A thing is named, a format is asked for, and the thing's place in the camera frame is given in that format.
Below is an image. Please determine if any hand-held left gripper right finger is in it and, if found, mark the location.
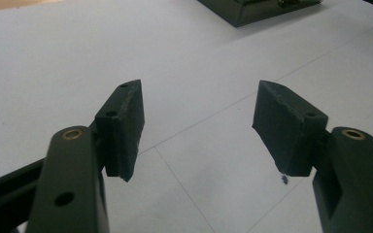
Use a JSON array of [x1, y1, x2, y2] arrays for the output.
[[252, 80, 329, 179]]

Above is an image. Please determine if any smoked acrylic drawer organizer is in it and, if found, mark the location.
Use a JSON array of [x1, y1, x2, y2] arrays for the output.
[[196, 0, 323, 28]]

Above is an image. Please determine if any white table mat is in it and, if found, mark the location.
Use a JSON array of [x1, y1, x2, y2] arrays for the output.
[[0, 0, 373, 233]]

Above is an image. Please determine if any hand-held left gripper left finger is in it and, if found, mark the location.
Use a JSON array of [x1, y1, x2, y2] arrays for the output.
[[94, 79, 146, 183]]

